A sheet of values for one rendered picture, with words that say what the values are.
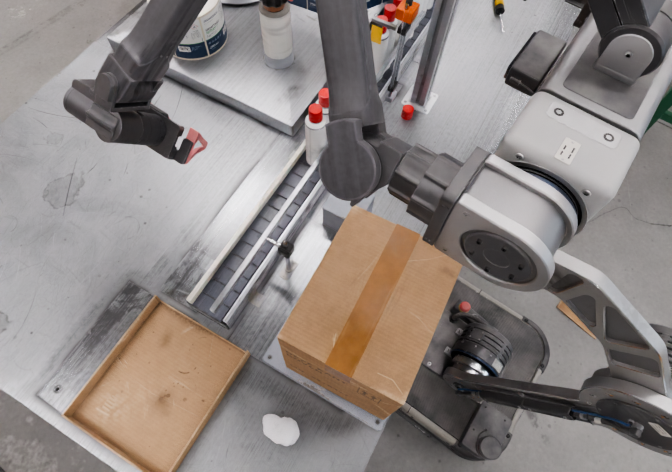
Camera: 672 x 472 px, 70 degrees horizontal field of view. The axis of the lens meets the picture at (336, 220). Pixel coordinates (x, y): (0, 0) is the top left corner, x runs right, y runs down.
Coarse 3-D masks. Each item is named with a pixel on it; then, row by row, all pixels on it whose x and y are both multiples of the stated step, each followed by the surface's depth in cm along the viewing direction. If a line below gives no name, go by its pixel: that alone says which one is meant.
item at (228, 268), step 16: (416, 32) 153; (384, 80) 143; (304, 160) 129; (288, 176) 126; (288, 192) 124; (304, 192) 124; (272, 208) 122; (256, 224) 119; (288, 224) 122; (240, 240) 117; (256, 240) 117; (240, 256) 115; (256, 256) 115; (224, 272) 113; (208, 288) 111; (240, 288) 112; (192, 304) 109; (208, 304) 110; (224, 304) 110
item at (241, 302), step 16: (416, 48) 152; (400, 64) 146; (384, 96) 143; (320, 192) 129; (304, 208) 122; (288, 240) 122; (272, 256) 116; (256, 272) 114; (256, 288) 116; (240, 304) 111; (224, 320) 108
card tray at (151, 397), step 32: (160, 320) 112; (192, 320) 112; (128, 352) 109; (160, 352) 109; (192, 352) 109; (224, 352) 109; (96, 384) 105; (128, 384) 105; (160, 384) 106; (192, 384) 106; (224, 384) 106; (64, 416) 99; (96, 416) 102; (128, 416) 102; (160, 416) 103; (192, 416) 103; (128, 448) 100; (160, 448) 100
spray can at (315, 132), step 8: (312, 104) 111; (312, 112) 110; (320, 112) 110; (312, 120) 112; (320, 120) 113; (312, 128) 114; (320, 128) 114; (312, 136) 116; (320, 136) 116; (312, 144) 119; (320, 144) 119; (312, 152) 122; (320, 152) 122; (312, 160) 125
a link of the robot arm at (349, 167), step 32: (320, 0) 57; (352, 0) 55; (320, 32) 58; (352, 32) 56; (352, 64) 57; (352, 96) 58; (352, 128) 56; (384, 128) 64; (320, 160) 59; (352, 160) 57; (352, 192) 58
